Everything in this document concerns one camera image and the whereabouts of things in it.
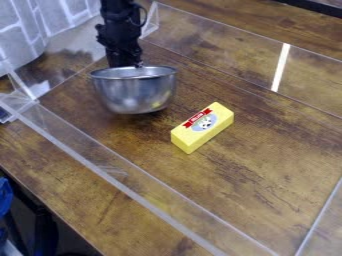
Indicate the silver metal pot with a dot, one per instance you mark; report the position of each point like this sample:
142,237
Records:
132,90

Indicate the blue object at edge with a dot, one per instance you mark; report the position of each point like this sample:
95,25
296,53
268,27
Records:
6,196

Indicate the clear acrylic enclosure wall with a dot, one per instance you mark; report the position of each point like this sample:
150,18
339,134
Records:
258,191

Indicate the white brick pattern curtain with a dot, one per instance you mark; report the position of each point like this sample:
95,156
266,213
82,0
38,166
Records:
31,21

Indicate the yellow butter block toy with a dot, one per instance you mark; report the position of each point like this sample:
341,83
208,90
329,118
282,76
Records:
202,127

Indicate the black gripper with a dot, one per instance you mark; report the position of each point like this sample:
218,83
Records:
121,31

